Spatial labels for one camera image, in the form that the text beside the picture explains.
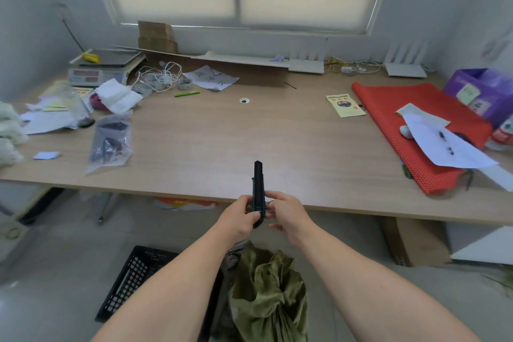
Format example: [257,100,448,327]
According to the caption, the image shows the person's right hand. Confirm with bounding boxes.
[265,191,318,249]

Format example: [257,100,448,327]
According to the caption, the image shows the person's left hand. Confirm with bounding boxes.
[216,194,262,243]

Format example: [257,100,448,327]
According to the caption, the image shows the black green utility knife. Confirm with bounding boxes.
[251,161,267,229]

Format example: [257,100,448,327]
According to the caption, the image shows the person's right forearm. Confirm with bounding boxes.
[296,227,481,342]

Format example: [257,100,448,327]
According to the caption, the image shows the person's left forearm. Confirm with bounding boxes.
[91,230,251,342]

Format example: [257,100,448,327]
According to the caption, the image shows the olive green cloth bag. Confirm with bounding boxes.
[218,241,309,342]

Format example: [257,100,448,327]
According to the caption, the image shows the yellow green pamphlet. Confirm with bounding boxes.
[325,93,366,118]

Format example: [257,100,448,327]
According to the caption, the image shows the black plastic crate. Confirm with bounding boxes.
[95,245,225,342]

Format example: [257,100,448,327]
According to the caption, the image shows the white paper with handwriting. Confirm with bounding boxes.
[182,65,240,92]

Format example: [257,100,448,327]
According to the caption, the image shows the brown cardboard box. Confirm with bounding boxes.
[380,217,453,268]

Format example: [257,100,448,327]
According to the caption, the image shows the white router with antennas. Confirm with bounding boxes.
[383,42,430,79]
[288,38,327,75]

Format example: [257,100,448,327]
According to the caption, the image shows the flat cardboard sheet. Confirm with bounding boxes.
[112,45,290,69]

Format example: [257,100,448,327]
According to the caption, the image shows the red mesh mat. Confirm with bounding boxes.
[352,82,493,196]

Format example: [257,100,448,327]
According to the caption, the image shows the clear plastic bag black parts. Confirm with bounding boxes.
[84,110,134,175]

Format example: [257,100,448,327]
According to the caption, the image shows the white tissue paper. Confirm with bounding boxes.
[94,78,143,115]

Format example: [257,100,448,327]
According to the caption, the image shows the large white paper sheet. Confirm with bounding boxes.
[395,103,499,169]

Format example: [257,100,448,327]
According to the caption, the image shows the stacked brown cardboard boxes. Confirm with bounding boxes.
[137,21,179,55]

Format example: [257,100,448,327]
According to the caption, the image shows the grey digital weighing scale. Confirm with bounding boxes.
[67,48,147,87]

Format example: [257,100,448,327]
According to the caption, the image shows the white storage cabinet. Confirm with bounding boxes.
[445,222,513,265]

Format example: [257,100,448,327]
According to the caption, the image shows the clear plastic bag with papers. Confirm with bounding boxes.
[20,80,96,135]

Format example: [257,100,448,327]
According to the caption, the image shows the red white bottle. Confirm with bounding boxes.
[491,114,513,146]

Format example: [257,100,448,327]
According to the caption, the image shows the purple bag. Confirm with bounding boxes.
[442,68,513,130]

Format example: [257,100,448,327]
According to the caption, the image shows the pile of white packets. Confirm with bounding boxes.
[0,101,29,168]

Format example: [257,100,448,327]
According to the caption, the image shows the white power plugs with cables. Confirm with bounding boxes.
[325,58,383,75]

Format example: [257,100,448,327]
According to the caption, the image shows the tangled white cable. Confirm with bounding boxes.
[134,61,184,94]

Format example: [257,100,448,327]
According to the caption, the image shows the yellow handled tool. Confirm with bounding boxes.
[62,19,100,64]

